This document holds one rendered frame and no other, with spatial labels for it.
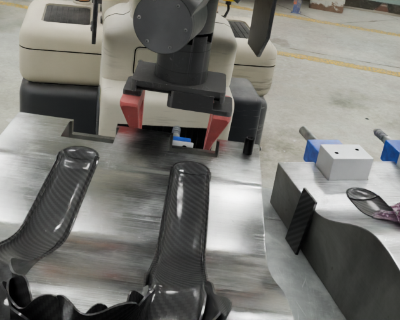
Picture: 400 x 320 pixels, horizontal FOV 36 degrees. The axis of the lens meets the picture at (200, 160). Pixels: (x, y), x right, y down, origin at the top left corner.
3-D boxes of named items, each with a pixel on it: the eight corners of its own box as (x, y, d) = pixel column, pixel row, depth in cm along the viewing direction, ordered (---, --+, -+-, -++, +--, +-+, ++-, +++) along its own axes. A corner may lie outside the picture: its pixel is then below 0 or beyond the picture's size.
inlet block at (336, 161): (281, 148, 81) (289, 110, 79) (315, 148, 82) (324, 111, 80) (322, 200, 70) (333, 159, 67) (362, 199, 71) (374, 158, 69)
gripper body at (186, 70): (223, 109, 66) (234, 42, 63) (129, 95, 66) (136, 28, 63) (223, 88, 72) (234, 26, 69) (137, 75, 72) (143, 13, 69)
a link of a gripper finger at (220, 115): (221, 176, 70) (234, 100, 66) (158, 167, 70) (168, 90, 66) (221, 150, 76) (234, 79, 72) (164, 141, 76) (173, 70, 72)
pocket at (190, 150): (167, 162, 68) (171, 132, 66) (214, 169, 68) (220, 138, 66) (163, 182, 64) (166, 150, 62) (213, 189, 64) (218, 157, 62)
